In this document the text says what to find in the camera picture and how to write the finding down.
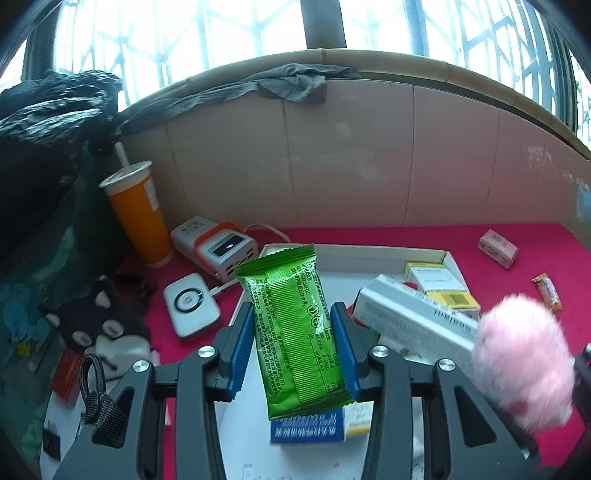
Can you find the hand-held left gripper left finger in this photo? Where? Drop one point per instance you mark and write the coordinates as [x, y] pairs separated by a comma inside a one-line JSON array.
[[242, 350]]

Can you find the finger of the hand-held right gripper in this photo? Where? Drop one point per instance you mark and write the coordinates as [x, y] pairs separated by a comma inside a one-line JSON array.
[[582, 369]]

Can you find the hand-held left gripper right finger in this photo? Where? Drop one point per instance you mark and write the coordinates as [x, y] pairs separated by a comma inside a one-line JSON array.
[[344, 350]]

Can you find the green snack packet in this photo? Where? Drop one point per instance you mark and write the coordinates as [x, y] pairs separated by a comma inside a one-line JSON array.
[[291, 323]]

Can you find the pink plush toy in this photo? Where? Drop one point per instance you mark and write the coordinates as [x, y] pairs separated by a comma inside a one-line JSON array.
[[521, 360]]

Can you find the small blue and white box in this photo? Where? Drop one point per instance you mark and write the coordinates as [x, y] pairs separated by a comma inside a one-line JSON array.
[[358, 417]]

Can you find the white cardboard tray box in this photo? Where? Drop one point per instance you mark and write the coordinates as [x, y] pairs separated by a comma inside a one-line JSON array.
[[346, 277]]

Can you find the long white box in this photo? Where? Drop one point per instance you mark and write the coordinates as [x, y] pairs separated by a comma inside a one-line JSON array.
[[406, 309]]

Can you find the blue carton box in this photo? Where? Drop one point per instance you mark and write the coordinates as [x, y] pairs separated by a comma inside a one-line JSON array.
[[304, 431]]

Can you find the yellow and white box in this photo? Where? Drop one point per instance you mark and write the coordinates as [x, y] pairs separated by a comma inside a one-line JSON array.
[[438, 279]]

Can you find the white portable router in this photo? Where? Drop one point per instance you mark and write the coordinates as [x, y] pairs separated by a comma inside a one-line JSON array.
[[189, 304]]

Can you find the yellow snack packet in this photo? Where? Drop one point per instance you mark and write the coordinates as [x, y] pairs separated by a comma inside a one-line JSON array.
[[548, 291]]

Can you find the orange and white power bank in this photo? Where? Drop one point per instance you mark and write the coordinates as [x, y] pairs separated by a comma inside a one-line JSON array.
[[221, 249]]

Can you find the small pink box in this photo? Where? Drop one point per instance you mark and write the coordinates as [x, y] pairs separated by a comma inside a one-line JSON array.
[[497, 247]]

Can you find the black and white cat plush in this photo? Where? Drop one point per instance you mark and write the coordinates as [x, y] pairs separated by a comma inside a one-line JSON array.
[[92, 318]]

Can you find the orange cup with straw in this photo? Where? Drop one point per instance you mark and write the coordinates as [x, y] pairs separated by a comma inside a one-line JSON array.
[[138, 217]]

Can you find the red packet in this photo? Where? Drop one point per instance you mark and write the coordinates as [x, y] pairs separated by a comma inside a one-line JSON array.
[[67, 378]]

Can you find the small black device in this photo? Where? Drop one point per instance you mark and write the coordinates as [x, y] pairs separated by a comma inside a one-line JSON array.
[[51, 443]]

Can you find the green printed bag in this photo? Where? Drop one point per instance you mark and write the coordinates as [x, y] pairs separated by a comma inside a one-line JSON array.
[[27, 295]]

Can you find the grey cloth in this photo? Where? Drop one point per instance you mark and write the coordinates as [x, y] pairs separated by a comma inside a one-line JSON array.
[[295, 83]]

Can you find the black plastic bag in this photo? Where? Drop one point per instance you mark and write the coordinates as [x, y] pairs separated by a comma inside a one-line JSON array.
[[46, 124]]

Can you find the window with metal grille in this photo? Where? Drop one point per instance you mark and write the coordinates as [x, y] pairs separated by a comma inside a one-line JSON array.
[[184, 27]]

